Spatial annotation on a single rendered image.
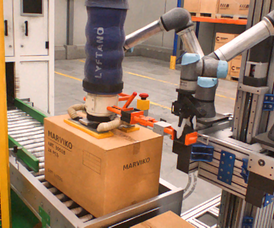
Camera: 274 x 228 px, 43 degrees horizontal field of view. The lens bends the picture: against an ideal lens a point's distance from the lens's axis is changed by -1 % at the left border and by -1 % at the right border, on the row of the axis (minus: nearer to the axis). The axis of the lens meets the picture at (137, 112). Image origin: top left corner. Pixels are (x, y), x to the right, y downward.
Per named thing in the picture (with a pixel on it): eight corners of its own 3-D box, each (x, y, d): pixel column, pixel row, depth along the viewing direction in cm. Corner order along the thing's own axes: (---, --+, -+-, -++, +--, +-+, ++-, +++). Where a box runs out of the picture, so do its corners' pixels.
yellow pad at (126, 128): (89, 117, 213) (90, 109, 212) (102, 115, 220) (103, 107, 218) (126, 133, 190) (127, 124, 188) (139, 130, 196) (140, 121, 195)
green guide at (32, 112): (14, 105, 368) (14, 97, 365) (23, 104, 374) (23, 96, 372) (95, 158, 251) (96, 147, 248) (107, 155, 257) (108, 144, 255)
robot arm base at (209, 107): (200, 109, 213) (202, 93, 211) (220, 115, 203) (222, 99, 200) (184, 112, 203) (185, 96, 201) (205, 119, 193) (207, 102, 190)
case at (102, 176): (43, 178, 216) (43, 117, 205) (95, 164, 243) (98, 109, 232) (103, 223, 175) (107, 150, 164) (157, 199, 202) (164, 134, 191)
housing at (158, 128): (151, 131, 164) (152, 122, 162) (161, 129, 168) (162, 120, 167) (162, 136, 159) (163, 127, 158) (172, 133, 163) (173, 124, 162)
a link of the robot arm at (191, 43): (201, 98, 207) (164, 13, 201) (204, 93, 221) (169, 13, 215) (220, 90, 203) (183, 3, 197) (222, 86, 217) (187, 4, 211)
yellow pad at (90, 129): (62, 121, 200) (63, 113, 199) (77, 119, 207) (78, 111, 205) (98, 139, 177) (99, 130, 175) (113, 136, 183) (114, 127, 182)
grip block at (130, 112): (118, 120, 178) (119, 109, 176) (133, 117, 184) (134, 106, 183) (129, 124, 172) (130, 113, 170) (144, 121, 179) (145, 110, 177)
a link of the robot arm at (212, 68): (223, 58, 153) (199, 56, 153) (230, 61, 142) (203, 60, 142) (221, 76, 155) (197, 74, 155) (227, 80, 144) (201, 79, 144)
